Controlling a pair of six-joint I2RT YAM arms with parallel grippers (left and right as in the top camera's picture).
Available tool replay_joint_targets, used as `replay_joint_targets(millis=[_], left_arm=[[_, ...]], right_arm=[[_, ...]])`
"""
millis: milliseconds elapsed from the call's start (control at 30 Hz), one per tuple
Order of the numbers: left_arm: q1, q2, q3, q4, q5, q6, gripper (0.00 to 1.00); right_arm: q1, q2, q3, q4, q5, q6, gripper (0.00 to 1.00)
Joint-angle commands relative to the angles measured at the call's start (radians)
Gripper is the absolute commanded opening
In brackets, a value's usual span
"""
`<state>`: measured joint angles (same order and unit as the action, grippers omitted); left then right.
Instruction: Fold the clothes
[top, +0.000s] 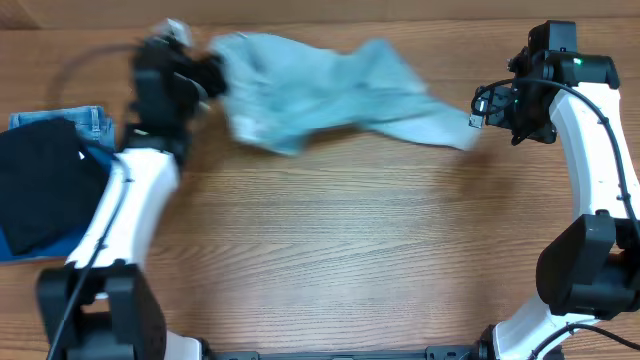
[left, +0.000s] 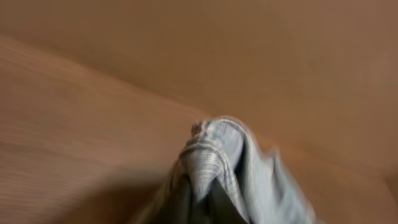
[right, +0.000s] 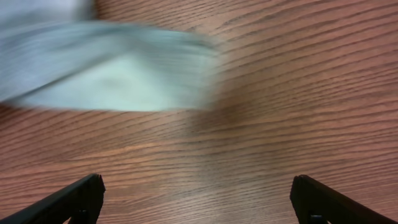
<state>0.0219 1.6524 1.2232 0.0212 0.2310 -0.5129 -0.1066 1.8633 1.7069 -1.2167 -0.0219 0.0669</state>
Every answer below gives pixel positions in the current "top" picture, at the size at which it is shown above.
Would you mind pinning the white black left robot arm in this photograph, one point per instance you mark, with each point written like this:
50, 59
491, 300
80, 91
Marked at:
99, 304

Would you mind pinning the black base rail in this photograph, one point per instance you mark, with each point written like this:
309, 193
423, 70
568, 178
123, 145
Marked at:
446, 352

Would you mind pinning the light blue denim shorts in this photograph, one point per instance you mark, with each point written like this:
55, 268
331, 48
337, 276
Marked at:
281, 91

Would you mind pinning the folded blue jeans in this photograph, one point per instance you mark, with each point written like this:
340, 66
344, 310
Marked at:
91, 121

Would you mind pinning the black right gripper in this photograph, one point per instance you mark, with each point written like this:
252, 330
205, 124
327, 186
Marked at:
500, 107

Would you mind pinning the dark blue folded garment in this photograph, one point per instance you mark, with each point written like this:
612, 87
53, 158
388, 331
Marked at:
62, 245

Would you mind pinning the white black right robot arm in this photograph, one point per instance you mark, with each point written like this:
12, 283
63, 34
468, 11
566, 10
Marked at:
590, 273

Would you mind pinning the black folded garment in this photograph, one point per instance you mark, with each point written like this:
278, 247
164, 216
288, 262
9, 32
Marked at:
51, 184

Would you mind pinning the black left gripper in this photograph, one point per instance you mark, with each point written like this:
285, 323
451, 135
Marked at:
201, 78

